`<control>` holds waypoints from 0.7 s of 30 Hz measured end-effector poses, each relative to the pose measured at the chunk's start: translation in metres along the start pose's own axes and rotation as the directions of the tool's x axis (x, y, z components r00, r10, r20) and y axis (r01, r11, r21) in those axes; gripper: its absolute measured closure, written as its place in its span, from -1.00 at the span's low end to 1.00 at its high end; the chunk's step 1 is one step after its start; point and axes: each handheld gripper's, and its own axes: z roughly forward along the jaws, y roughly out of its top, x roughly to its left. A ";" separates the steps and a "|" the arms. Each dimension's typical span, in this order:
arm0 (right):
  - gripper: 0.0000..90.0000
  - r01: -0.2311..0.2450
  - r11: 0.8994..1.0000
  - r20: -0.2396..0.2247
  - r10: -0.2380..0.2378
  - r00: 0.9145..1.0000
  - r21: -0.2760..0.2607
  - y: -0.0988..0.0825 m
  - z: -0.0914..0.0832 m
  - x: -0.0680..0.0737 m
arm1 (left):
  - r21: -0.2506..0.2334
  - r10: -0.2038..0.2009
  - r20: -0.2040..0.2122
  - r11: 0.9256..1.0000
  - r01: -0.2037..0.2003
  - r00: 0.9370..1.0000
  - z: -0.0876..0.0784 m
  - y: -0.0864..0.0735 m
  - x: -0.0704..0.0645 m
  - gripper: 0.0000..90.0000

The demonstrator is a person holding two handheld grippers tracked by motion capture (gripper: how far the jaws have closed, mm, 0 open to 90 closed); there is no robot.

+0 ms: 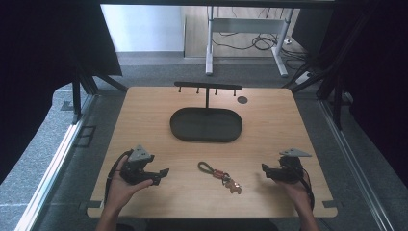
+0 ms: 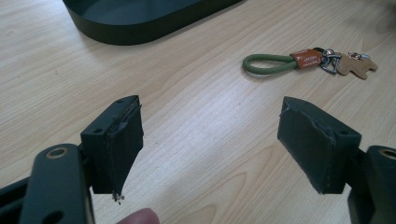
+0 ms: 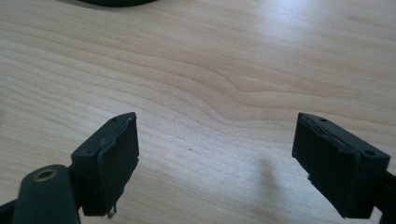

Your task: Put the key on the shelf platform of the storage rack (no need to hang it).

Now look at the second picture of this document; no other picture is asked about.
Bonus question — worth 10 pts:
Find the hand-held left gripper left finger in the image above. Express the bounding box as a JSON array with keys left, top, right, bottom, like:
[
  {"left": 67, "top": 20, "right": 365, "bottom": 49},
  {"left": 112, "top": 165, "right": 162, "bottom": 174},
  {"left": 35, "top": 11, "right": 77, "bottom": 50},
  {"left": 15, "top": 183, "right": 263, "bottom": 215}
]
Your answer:
[{"left": 79, "top": 94, "right": 145, "bottom": 196}]

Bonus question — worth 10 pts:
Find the dark oval tray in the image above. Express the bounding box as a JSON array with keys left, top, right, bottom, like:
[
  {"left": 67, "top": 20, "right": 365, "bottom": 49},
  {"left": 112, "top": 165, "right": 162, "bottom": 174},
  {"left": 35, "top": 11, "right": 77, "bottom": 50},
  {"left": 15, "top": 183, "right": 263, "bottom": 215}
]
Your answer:
[{"left": 62, "top": 0, "right": 244, "bottom": 47}]

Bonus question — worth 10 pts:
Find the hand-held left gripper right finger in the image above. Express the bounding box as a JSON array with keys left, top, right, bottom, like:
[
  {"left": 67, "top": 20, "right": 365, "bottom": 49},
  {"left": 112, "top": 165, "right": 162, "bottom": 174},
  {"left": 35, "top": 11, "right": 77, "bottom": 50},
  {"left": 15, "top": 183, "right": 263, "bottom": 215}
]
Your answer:
[{"left": 276, "top": 95, "right": 362, "bottom": 196}]

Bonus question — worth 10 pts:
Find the green cord keychain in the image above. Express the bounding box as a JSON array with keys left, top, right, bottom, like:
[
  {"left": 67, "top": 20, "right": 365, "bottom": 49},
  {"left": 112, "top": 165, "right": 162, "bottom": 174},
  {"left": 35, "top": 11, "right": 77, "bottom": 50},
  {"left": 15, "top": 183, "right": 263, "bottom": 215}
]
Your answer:
[{"left": 242, "top": 47, "right": 379, "bottom": 81}]

